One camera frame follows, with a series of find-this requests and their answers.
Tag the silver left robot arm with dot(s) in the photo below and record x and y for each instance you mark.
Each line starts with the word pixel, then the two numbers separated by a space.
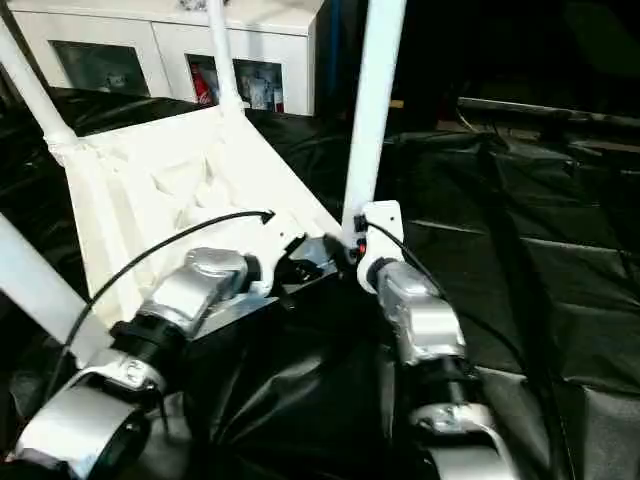
pixel 180 300

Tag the black plastic mat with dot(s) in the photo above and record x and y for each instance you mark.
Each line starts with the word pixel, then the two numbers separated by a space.
pixel 540 250

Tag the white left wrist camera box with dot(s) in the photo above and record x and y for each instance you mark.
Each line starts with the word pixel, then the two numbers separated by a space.
pixel 275 245

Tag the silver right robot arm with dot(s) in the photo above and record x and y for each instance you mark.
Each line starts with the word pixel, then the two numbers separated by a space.
pixel 420 320

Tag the shiny dark bundle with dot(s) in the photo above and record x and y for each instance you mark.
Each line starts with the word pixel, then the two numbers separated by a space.
pixel 195 3

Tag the grey metal bar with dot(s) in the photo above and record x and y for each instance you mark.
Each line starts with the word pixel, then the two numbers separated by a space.
pixel 550 110

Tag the red carton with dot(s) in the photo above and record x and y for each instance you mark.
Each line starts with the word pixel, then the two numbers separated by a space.
pixel 202 85

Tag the white cabinet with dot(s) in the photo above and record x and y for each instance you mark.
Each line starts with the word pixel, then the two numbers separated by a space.
pixel 150 40

